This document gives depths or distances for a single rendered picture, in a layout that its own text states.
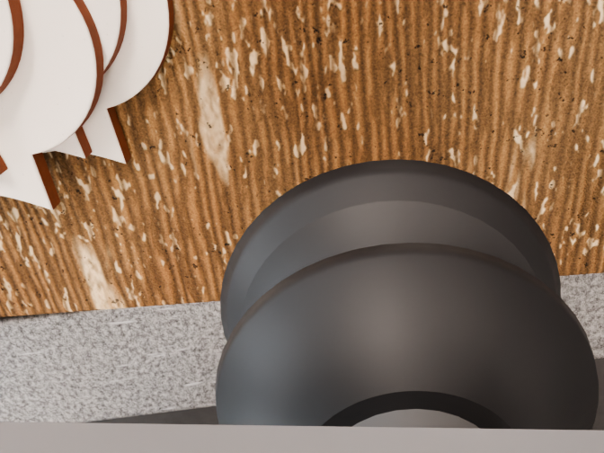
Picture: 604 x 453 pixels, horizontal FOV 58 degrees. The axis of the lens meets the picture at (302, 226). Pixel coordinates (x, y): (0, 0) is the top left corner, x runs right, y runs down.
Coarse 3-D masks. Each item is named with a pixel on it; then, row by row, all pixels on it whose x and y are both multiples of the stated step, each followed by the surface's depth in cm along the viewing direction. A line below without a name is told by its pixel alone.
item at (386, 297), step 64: (320, 256) 6; (384, 256) 5; (448, 256) 5; (512, 256) 6; (256, 320) 5; (320, 320) 5; (384, 320) 5; (448, 320) 5; (512, 320) 5; (576, 320) 5; (256, 384) 5; (320, 384) 5; (384, 384) 5; (448, 384) 4; (512, 384) 5; (576, 384) 5
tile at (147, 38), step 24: (144, 0) 19; (168, 0) 19; (144, 24) 19; (168, 24) 19; (120, 48) 20; (144, 48) 20; (168, 48) 20; (120, 72) 20; (144, 72) 20; (120, 96) 21; (96, 120) 21; (96, 144) 22; (120, 144) 22
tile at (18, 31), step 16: (0, 0) 17; (16, 0) 17; (0, 16) 17; (16, 16) 17; (0, 32) 17; (16, 32) 17; (0, 48) 17; (16, 48) 18; (0, 64) 18; (16, 64) 18; (0, 80) 18; (0, 160) 20
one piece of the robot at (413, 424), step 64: (0, 448) 1; (64, 448) 1; (128, 448) 1; (192, 448) 1; (256, 448) 1; (320, 448) 1; (384, 448) 1; (448, 448) 1; (512, 448) 1; (576, 448) 1
